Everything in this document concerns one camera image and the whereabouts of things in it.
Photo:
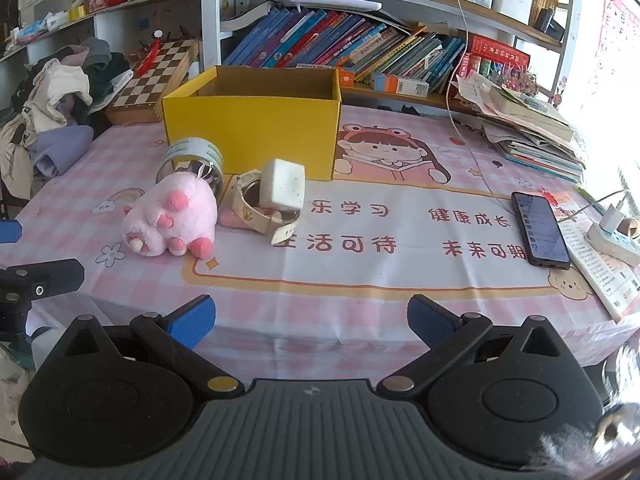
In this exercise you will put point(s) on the small black box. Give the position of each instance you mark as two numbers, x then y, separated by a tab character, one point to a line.
550	25

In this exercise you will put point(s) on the clear tape roll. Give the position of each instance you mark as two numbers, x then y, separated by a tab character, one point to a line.
192	150

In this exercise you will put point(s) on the white printed booklet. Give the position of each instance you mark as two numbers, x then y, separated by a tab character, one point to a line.
595	265

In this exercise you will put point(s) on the white framed wooden bookshelf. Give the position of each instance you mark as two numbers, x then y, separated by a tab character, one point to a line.
210	10

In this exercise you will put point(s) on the long orange white box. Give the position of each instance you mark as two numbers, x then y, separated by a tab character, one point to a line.
346	76

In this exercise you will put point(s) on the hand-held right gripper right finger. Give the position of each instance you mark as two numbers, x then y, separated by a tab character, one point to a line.
430	317

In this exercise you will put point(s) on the white desk lamp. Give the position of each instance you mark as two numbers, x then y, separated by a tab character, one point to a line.
330	2

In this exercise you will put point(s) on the white pen holder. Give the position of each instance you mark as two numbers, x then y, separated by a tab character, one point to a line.
512	2

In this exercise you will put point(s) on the pile of clothes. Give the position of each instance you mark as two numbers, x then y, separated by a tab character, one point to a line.
55	85

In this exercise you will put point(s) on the white side shelf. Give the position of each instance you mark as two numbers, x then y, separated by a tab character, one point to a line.
125	25

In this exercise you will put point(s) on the white foam cube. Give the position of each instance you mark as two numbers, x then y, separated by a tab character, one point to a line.
282	185

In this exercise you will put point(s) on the red tassel charm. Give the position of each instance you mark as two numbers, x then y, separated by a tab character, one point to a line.
150	55

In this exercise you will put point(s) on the stack of books and papers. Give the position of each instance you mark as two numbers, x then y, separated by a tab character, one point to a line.
530	125

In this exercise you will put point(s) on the short orange white box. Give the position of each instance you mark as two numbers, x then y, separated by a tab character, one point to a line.
400	85

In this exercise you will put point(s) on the red thick book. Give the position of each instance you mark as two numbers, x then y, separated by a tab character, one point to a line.
500	50

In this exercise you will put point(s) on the pink plush toy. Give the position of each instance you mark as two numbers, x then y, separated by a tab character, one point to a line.
165	220

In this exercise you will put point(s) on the row of leaning books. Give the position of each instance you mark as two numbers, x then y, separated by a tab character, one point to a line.
325	40

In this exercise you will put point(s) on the pink wall poster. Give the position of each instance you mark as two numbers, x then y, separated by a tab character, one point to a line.
615	35

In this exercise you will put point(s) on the cream patterned tape roll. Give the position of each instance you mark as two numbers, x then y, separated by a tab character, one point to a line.
245	205

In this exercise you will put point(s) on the black smartphone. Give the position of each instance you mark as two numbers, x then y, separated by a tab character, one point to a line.
540	230

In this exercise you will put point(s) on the white power strip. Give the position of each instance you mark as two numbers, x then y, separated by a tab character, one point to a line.
615	246

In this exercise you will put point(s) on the wooden chessboard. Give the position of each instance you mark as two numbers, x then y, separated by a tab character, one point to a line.
150	80

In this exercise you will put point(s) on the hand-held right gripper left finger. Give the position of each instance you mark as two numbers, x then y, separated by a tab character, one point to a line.
192	317

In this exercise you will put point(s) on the white charger plug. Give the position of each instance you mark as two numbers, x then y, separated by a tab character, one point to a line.
612	217

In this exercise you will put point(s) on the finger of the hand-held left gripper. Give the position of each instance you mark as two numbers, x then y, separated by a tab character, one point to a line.
10	231
45	277

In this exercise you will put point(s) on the yellow cardboard box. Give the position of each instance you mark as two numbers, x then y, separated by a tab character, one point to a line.
250	130

